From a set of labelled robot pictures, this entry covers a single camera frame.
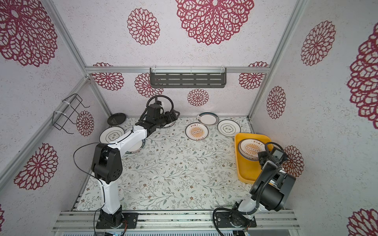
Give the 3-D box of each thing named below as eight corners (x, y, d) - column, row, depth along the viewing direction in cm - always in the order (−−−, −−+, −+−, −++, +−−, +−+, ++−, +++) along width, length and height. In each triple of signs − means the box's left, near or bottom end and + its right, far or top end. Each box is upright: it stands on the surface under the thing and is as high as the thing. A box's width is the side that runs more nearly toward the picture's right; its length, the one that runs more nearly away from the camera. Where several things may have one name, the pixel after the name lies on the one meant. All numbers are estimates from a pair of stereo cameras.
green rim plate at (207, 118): (197, 125, 118) (197, 123, 116) (196, 114, 126) (197, 111, 124) (219, 125, 118) (220, 123, 116) (217, 114, 126) (217, 111, 124)
